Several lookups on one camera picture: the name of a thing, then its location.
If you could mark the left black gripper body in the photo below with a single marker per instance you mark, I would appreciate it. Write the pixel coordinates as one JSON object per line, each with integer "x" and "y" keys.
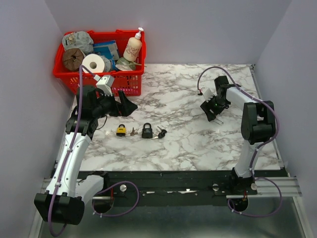
{"x": 108, "y": 105}

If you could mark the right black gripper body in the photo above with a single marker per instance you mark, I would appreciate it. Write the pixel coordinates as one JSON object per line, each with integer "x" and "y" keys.
{"x": 216, "y": 105}

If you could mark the yellow padlock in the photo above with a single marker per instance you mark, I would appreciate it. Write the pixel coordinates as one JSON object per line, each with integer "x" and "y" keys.
{"x": 121, "y": 130}

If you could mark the small brass padlock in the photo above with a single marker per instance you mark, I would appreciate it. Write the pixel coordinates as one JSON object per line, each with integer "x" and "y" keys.
{"x": 218, "y": 121}

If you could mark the black padlock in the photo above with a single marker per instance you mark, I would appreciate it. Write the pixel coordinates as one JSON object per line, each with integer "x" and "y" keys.
{"x": 147, "y": 132}

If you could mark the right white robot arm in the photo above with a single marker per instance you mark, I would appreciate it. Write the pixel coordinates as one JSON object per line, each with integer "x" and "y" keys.
{"x": 257, "y": 127}

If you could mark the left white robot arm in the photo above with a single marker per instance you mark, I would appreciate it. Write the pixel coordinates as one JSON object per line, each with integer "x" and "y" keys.
{"x": 64, "y": 200}

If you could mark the green white packet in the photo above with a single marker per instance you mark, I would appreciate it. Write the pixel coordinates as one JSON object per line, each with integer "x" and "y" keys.
{"x": 124, "y": 65}

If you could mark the white toilet paper roll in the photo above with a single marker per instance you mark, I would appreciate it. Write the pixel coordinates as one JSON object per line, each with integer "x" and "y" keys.
{"x": 94, "y": 63}

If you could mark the blue plastic package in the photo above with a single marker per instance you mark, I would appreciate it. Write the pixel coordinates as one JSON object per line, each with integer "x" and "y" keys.
{"x": 107, "y": 49}

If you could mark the brown paper roll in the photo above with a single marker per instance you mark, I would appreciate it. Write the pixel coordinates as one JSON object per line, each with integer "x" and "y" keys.
{"x": 72, "y": 59}

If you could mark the cream pump lotion bottle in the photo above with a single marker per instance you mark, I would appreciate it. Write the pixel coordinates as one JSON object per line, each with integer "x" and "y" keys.
{"x": 133, "y": 46}

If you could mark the grey crumpled printed bag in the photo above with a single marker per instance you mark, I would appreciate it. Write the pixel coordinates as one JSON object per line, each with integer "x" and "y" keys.
{"x": 80, "y": 40}

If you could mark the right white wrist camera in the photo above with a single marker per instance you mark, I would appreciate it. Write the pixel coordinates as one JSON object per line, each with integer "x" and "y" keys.
{"x": 206, "y": 93}

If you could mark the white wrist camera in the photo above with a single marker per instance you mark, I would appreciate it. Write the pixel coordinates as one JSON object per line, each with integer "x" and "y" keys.
{"x": 206, "y": 93}
{"x": 105, "y": 84}

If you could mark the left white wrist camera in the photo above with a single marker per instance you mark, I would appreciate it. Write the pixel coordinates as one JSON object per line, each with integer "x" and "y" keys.
{"x": 105, "y": 84}

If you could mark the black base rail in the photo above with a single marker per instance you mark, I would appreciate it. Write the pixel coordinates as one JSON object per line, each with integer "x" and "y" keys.
{"x": 175, "y": 188}

